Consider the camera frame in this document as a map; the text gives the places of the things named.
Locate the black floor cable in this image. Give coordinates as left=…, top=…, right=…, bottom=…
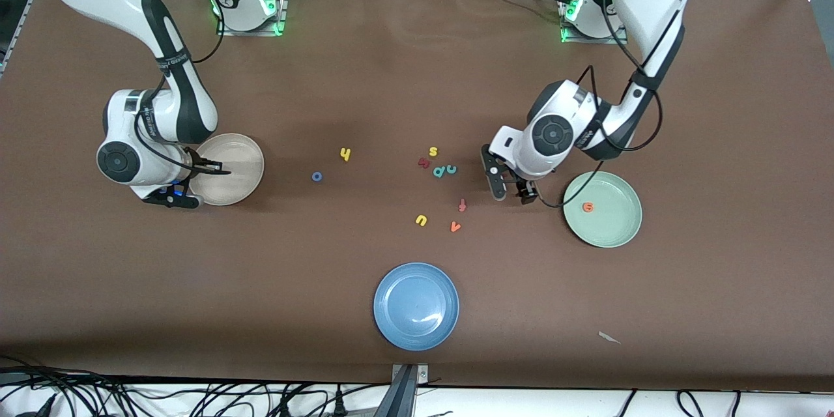
left=676, top=390, right=703, bottom=417
left=0, top=355, right=137, bottom=417

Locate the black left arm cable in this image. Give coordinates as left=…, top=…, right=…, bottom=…
left=538, top=0, right=664, bottom=209

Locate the light green plate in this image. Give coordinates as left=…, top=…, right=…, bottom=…
left=563, top=171, right=643, bottom=248

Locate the blue plate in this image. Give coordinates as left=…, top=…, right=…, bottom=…
left=373, top=263, right=460, bottom=351

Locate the beige brown plate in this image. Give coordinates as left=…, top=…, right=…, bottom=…
left=189, top=133, right=265, bottom=207

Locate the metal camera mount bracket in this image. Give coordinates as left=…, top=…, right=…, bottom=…
left=391, top=364, right=429, bottom=417

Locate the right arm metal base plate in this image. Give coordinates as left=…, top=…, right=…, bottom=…
left=218, top=0, right=289, bottom=37

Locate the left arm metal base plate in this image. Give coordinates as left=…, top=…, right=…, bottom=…
left=559, top=0, right=630, bottom=45

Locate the long black right arm cable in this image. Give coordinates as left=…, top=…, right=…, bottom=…
left=156, top=0, right=225, bottom=65

